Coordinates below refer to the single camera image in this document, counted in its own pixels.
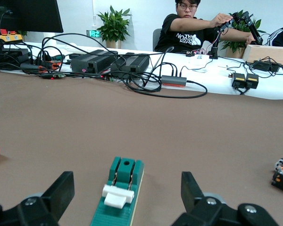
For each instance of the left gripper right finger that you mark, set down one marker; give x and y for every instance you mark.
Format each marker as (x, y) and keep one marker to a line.
(210, 214)

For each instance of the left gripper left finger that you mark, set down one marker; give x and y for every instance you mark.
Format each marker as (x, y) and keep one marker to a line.
(37, 212)

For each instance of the black leader arm device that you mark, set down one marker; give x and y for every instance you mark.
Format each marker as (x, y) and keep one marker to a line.
(213, 51)

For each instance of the person left forearm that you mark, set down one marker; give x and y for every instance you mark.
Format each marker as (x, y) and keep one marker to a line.
(233, 35)

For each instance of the person right forearm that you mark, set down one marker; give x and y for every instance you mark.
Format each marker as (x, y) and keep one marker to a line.
(202, 23)

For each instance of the person left hand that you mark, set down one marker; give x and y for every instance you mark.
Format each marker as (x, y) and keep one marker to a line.
(250, 40)

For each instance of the person right hand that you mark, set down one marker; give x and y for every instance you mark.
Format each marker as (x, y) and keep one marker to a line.
(221, 19)

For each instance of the small black yellow box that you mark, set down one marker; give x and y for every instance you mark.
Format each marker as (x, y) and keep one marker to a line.
(252, 82)
(238, 81)

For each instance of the grey usb hub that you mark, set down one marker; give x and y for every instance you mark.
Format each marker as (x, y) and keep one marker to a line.
(174, 80)

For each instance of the orange black hand tool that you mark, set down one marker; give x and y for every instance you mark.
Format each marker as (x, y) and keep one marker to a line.
(49, 64)

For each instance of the black power adapter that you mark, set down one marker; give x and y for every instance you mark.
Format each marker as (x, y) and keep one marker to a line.
(266, 66)

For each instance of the black power supply box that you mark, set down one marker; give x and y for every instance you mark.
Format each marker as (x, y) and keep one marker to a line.
(134, 62)
(94, 60)

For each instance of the potted plant tan pot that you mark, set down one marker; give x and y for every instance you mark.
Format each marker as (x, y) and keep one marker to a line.
(234, 53)

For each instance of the light wooden box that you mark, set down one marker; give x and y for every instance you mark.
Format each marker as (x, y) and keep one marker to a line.
(268, 55)

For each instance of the yellow emergency stop box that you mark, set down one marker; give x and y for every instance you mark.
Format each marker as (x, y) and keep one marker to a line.
(10, 37)

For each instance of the person in black t-shirt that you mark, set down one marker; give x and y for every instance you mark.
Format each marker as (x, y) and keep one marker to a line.
(179, 40)

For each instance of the grey office chair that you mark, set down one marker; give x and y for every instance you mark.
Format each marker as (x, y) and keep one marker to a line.
(156, 40)

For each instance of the green exit sign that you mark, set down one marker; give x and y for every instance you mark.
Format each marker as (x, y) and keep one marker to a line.
(93, 34)

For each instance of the black white striped jacket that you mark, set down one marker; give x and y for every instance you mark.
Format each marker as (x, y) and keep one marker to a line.
(281, 35)

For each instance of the black computer monitor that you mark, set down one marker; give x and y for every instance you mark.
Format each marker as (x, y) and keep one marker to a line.
(33, 14)

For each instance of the potted plant gold pot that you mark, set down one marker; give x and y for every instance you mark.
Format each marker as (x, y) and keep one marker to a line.
(114, 23)

